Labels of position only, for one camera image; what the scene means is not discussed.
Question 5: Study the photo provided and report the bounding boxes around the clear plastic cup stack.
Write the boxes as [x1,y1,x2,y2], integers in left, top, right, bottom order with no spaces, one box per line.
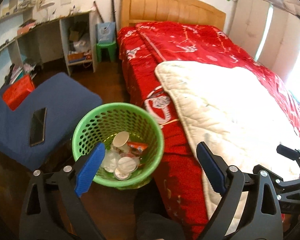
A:
[101,151,120,173]

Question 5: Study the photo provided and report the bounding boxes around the dark blue chair cushion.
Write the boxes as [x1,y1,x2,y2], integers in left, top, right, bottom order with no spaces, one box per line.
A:
[0,73,102,171]

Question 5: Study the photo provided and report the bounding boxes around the green plastic stool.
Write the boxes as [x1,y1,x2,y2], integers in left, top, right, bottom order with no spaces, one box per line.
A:
[96,41,117,62]

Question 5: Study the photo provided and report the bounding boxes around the light blue paper bag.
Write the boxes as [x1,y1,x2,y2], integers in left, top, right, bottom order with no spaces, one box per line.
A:
[96,22,116,44]

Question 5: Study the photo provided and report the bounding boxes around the red patterned duvet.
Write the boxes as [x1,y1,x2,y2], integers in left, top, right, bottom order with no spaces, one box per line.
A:
[117,22,300,239]

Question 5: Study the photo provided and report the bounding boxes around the white quilted blanket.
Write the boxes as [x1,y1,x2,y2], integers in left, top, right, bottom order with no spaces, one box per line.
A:
[155,61,300,239]

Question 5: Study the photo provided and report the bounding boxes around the white desk with shelves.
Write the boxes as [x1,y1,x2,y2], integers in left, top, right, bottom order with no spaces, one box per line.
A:
[0,9,97,88]

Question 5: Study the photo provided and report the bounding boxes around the white paper cup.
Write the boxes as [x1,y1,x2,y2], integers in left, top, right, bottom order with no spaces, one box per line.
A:
[111,131,130,153]

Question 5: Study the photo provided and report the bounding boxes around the green plastic mesh trash basket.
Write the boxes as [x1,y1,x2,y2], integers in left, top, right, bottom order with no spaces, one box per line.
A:
[72,103,164,190]

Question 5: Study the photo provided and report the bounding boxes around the black smartphone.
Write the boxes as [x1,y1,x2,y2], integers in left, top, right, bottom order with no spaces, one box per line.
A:
[29,108,47,147]

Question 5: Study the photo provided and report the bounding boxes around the white wardrobe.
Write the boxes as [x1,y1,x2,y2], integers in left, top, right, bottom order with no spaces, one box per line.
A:
[229,0,300,81]

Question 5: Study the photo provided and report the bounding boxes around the red snack wrapper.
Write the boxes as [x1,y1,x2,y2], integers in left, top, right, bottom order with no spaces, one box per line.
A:
[127,141,148,155]

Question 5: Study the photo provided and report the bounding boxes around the wooden bed headboard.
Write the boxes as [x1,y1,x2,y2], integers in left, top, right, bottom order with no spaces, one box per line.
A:
[120,0,226,30]

